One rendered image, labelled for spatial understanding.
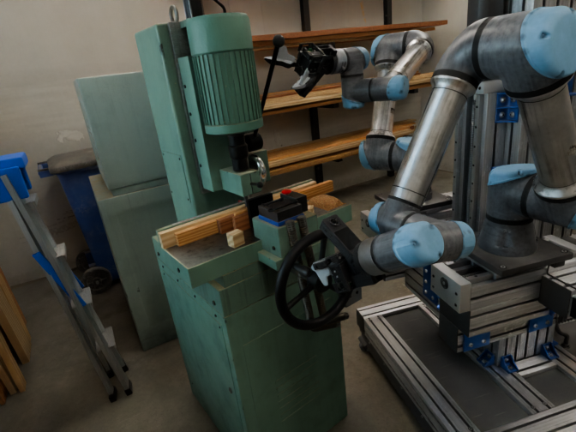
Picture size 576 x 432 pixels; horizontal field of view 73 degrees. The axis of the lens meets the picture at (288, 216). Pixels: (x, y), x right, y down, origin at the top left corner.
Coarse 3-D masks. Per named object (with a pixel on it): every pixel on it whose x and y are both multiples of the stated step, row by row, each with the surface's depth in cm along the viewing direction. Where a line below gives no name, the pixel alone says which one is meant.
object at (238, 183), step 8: (224, 168) 129; (232, 168) 127; (224, 176) 126; (232, 176) 121; (240, 176) 118; (248, 176) 119; (256, 176) 121; (224, 184) 128; (232, 184) 123; (240, 184) 119; (248, 184) 120; (232, 192) 125; (240, 192) 121; (248, 192) 121; (256, 192) 123
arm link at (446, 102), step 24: (480, 24) 75; (456, 48) 78; (456, 72) 78; (432, 96) 82; (456, 96) 79; (432, 120) 80; (456, 120) 81; (432, 144) 80; (408, 168) 82; (432, 168) 81; (408, 192) 81; (384, 216) 83; (408, 216) 79
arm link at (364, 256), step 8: (368, 240) 75; (360, 248) 76; (368, 248) 73; (360, 256) 75; (368, 256) 73; (360, 264) 76; (368, 264) 74; (368, 272) 75; (376, 272) 74; (384, 272) 73
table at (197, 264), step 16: (320, 208) 132; (336, 208) 130; (320, 224) 126; (208, 240) 117; (224, 240) 116; (256, 240) 113; (320, 240) 116; (176, 256) 109; (192, 256) 108; (208, 256) 107; (224, 256) 107; (240, 256) 110; (256, 256) 114; (272, 256) 109; (304, 256) 112; (176, 272) 111; (192, 272) 102; (208, 272) 105; (224, 272) 108; (192, 288) 103
